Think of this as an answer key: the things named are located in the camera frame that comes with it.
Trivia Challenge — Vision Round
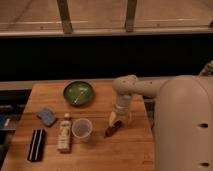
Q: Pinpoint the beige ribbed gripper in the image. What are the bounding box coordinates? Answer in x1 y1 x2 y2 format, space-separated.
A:
109 95 132 126

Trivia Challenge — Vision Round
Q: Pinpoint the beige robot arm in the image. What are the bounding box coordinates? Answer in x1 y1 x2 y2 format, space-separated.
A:
109 75 213 171

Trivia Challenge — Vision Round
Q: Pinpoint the green ceramic bowl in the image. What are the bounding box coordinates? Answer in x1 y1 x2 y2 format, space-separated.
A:
63 81 95 106

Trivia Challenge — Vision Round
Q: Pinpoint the clear plastic cup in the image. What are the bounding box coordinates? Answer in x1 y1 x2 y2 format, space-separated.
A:
72 118 93 143

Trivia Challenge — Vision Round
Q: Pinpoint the white squeeze bottle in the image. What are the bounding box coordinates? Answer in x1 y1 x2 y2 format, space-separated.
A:
57 113 72 153

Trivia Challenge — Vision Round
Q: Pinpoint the wooden cutting board table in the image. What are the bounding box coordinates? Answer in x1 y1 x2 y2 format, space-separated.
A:
1 82 154 171

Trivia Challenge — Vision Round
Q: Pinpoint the blue sponge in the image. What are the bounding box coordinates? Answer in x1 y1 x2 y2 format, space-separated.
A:
36 108 57 127

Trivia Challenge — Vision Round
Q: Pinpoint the black white striped box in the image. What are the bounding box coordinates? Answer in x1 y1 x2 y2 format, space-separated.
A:
27 129 46 162

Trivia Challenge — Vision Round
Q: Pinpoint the right wooden post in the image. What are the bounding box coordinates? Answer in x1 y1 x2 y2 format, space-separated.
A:
124 0 137 32

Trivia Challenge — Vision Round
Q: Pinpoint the wooden post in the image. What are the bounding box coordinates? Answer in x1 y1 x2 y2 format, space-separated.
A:
124 0 137 32
57 0 73 34

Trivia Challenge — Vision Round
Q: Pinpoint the left wooden post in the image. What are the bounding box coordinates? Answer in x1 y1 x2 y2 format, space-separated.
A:
57 0 73 34

